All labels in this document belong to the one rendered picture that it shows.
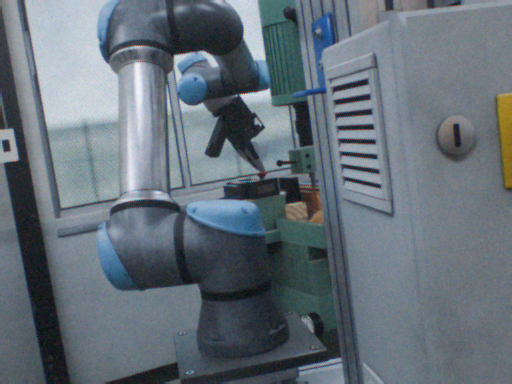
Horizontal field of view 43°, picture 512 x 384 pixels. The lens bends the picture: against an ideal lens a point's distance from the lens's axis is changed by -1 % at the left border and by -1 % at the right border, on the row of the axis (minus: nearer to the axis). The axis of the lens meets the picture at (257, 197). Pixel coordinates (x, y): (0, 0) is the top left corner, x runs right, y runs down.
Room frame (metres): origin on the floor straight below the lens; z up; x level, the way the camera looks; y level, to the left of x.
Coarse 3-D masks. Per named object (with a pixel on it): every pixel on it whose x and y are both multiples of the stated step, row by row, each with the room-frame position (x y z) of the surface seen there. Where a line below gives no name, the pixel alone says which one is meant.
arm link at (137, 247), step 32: (128, 0) 1.18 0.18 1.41; (160, 0) 1.16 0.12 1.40; (128, 32) 1.15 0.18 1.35; (160, 32) 1.16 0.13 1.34; (128, 64) 1.14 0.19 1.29; (160, 64) 1.15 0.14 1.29; (128, 96) 1.11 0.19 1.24; (160, 96) 1.13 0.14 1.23; (128, 128) 1.09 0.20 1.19; (160, 128) 1.10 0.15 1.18; (128, 160) 1.06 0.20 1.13; (160, 160) 1.07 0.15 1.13; (128, 192) 1.04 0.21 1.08; (160, 192) 1.04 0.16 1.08; (128, 224) 1.00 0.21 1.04; (160, 224) 1.00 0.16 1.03; (128, 256) 0.98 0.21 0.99; (160, 256) 0.97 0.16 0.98; (128, 288) 1.01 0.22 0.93
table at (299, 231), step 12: (312, 216) 1.66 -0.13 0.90; (288, 228) 1.66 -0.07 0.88; (300, 228) 1.60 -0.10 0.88; (312, 228) 1.55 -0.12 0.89; (324, 228) 1.51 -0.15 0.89; (276, 240) 1.69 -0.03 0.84; (288, 240) 1.67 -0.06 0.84; (300, 240) 1.61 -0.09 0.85; (312, 240) 1.56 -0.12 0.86; (324, 240) 1.51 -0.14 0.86
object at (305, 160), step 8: (288, 152) 1.84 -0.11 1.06; (296, 152) 1.80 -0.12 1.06; (304, 152) 1.79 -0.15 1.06; (312, 152) 1.80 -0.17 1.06; (296, 160) 1.81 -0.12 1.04; (304, 160) 1.79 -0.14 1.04; (312, 160) 1.80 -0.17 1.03; (296, 168) 1.81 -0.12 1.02; (304, 168) 1.79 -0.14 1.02; (312, 168) 1.80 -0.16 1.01; (312, 176) 1.83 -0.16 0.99
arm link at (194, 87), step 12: (192, 72) 1.55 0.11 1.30; (204, 72) 1.56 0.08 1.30; (216, 72) 1.55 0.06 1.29; (180, 84) 1.54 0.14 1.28; (192, 84) 1.53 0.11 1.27; (204, 84) 1.54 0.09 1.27; (216, 84) 1.55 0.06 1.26; (180, 96) 1.55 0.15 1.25; (192, 96) 1.54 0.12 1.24; (204, 96) 1.54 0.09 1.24; (216, 96) 1.57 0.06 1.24
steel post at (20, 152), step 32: (0, 0) 2.64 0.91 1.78; (0, 32) 2.63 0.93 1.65; (0, 64) 2.62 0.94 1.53; (0, 96) 2.60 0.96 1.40; (0, 128) 2.61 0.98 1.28; (0, 160) 2.57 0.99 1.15; (32, 192) 2.64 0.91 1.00; (32, 224) 2.63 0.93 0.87; (32, 256) 2.62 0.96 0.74; (32, 288) 2.61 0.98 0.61; (64, 352) 2.64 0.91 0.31
